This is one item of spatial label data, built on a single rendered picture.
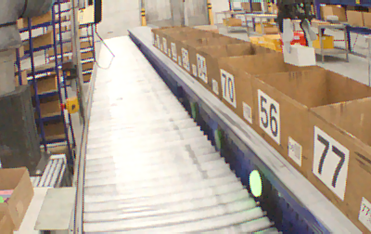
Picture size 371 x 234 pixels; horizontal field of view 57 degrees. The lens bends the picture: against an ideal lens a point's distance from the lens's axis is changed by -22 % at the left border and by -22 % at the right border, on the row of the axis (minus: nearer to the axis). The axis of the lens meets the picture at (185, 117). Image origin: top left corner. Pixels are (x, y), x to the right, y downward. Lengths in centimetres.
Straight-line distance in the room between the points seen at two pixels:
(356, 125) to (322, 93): 41
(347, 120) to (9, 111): 117
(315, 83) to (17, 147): 112
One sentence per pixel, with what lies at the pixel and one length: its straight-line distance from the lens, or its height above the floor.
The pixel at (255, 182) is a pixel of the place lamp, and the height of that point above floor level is 82.
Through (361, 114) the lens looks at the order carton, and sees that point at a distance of 97.
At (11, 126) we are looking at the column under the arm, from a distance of 152.
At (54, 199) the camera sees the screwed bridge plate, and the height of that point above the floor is 75.
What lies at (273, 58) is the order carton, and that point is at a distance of 167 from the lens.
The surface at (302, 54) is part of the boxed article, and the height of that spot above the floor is 114.
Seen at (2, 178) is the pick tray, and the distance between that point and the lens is 140.
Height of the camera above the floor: 129
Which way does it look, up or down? 16 degrees down
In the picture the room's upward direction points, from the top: 6 degrees counter-clockwise
